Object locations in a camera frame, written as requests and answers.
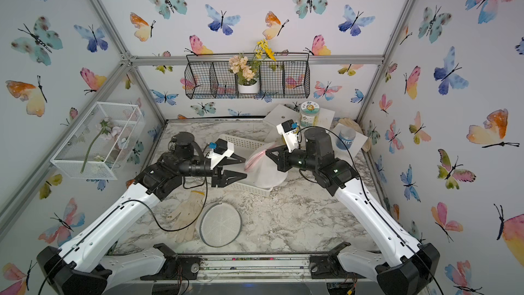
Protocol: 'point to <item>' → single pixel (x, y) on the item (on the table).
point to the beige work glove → (190, 212)
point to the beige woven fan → (351, 124)
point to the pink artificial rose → (108, 128)
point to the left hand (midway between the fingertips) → (245, 166)
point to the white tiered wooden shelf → (278, 113)
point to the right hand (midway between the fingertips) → (269, 151)
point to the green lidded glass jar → (310, 114)
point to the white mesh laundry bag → (220, 225)
